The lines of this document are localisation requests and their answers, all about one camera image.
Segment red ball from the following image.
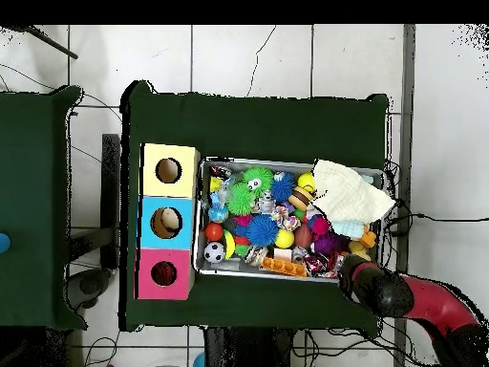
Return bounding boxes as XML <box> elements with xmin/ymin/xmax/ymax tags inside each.
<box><xmin>204</xmin><ymin>222</ymin><xmax>224</xmax><ymax>242</ymax></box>

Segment wooden burger toy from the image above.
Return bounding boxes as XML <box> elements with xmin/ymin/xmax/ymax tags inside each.
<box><xmin>287</xmin><ymin>185</ymin><xmax>315</xmax><ymax>212</ymax></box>

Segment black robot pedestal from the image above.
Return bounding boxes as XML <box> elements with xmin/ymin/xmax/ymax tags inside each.
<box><xmin>203</xmin><ymin>326</ymin><xmax>307</xmax><ymax>367</ymax></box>

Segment black cable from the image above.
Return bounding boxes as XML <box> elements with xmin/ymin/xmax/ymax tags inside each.
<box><xmin>385</xmin><ymin>211</ymin><xmax>489</xmax><ymax>236</ymax></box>

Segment black upright panel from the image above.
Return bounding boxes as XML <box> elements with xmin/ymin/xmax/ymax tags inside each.
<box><xmin>100</xmin><ymin>133</ymin><xmax>121</xmax><ymax>269</ymax></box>

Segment wooden box three holes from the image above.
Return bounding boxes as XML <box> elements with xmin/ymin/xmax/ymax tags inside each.
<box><xmin>134</xmin><ymin>142</ymin><xmax>202</xmax><ymax>301</ymax></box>

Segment green spiky ball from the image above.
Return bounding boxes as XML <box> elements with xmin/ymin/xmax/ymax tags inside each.
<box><xmin>224</xmin><ymin>182</ymin><xmax>257</xmax><ymax>216</ymax></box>
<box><xmin>243</xmin><ymin>166</ymin><xmax>275</xmax><ymax>196</ymax></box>

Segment yellow ball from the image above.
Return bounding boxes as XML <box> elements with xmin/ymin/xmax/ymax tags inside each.
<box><xmin>273</xmin><ymin>227</ymin><xmax>296</xmax><ymax>249</ymax></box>

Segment green cloth side table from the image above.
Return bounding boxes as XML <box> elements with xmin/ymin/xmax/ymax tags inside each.
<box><xmin>0</xmin><ymin>85</ymin><xmax>87</xmax><ymax>330</ymax></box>

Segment thin dark rod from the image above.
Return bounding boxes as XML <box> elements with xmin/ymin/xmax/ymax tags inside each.
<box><xmin>14</xmin><ymin>25</ymin><xmax>79</xmax><ymax>60</ymax></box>

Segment shallow mesh bin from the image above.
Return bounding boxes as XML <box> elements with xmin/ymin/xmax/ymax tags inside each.
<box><xmin>192</xmin><ymin>156</ymin><xmax>387</xmax><ymax>286</ymax></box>

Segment small soccer ball toy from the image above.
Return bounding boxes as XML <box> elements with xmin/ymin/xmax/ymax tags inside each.
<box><xmin>202</xmin><ymin>241</ymin><xmax>225</xmax><ymax>264</ymax></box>

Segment long orange toy brick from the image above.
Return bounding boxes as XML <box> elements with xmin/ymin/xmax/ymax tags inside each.
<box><xmin>259</xmin><ymin>256</ymin><xmax>308</xmax><ymax>278</ymax></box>

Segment blue spiky ball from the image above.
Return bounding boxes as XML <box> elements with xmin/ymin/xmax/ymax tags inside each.
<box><xmin>270</xmin><ymin>171</ymin><xmax>296</xmax><ymax>203</ymax></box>
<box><xmin>244</xmin><ymin>213</ymin><xmax>280</xmax><ymax>248</ymax></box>

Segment yellow plush toy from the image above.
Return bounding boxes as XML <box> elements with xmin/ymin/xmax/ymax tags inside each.
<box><xmin>348</xmin><ymin>240</ymin><xmax>372</xmax><ymax>262</ymax></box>

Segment cream waffle cloth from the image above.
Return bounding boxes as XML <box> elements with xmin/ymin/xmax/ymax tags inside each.
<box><xmin>310</xmin><ymin>159</ymin><xmax>396</xmax><ymax>225</ymax></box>

